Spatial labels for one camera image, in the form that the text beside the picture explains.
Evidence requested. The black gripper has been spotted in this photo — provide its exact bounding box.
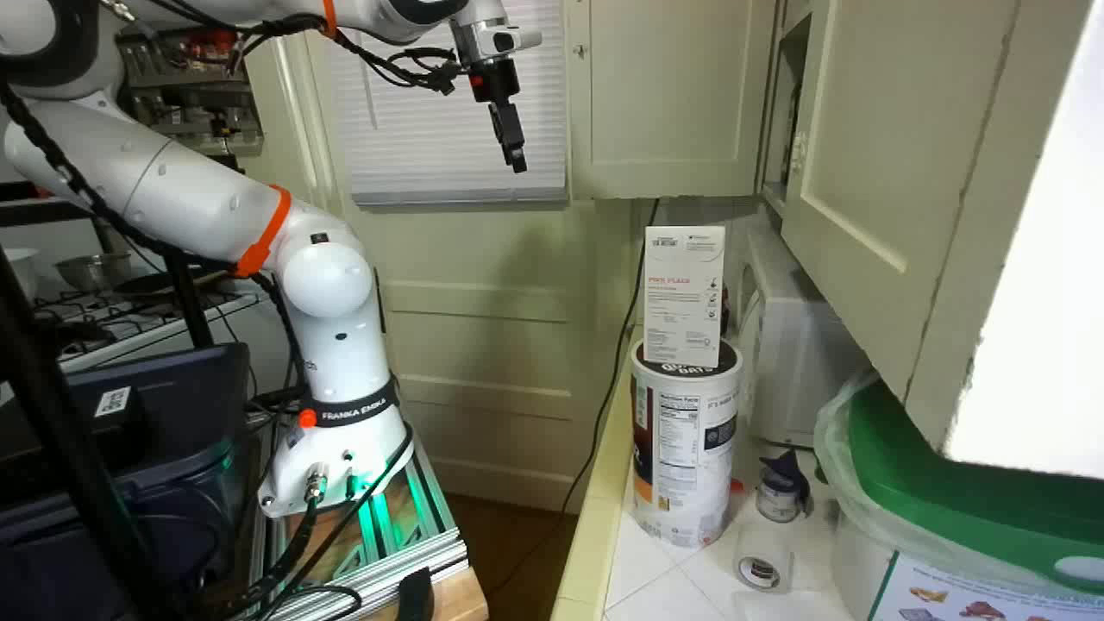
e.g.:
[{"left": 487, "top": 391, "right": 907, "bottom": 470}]
[{"left": 468, "top": 58, "right": 528, "bottom": 173}]

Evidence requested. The white rectangular carton box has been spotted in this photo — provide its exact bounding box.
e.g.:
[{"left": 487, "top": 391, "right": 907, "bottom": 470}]
[{"left": 645, "top": 223, "right": 724, "bottom": 371}]

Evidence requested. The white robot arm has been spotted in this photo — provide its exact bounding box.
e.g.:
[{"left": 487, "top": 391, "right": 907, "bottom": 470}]
[{"left": 0, "top": 0, "right": 541, "bottom": 517}]

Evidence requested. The cluttered background shelf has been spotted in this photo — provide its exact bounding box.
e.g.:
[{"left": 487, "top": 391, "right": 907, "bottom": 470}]
[{"left": 118, "top": 28, "right": 263, "bottom": 158}]

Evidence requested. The white cylindrical canister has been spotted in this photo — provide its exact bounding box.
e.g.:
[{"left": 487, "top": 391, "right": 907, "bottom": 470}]
[{"left": 631, "top": 347, "right": 742, "bottom": 549}]

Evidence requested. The white countertop appliance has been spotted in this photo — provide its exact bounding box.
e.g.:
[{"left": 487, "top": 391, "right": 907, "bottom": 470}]
[{"left": 729, "top": 217, "right": 865, "bottom": 447}]

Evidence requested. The cream upper cabinet door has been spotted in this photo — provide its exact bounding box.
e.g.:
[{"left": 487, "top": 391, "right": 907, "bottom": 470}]
[{"left": 782, "top": 0, "right": 1092, "bottom": 402}]

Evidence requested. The small dark-capped jar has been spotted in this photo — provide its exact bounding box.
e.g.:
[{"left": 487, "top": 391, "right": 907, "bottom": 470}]
[{"left": 754, "top": 453, "right": 807, "bottom": 525}]

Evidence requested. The dark blue storage box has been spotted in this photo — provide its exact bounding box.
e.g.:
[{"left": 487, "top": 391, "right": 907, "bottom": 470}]
[{"left": 0, "top": 347, "right": 249, "bottom": 621}]

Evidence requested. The white tape roll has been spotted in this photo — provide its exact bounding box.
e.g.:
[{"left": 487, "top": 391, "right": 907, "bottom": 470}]
[{"left": 736, "top": 529, "right": 794, "bottom": 595}]

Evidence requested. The green-lidded plastic bin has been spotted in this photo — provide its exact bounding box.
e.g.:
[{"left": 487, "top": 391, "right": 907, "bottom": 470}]
[{"left": 813, "top": 381, "right": 1104, "bottom": 621}]

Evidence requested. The black tripod pole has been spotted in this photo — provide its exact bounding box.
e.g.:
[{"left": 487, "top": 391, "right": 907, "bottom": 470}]
[{"left": 0, "top": 260, "right": 183, "bottom": 621}]

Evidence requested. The cream corner wall cabinet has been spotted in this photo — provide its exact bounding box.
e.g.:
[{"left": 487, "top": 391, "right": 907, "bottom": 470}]
[{"left": 563, "top": 0, "right": 776, "bottom": 202}]

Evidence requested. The black power cord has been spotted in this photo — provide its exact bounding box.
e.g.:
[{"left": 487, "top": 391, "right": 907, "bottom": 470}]
[{"left": 556, "top": 202, "right": 667, "bottom": 517}]

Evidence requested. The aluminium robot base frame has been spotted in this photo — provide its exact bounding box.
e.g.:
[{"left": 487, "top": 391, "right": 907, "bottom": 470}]
[{"left": 244, "top": 450, "right": 487, "bottom": 621}]

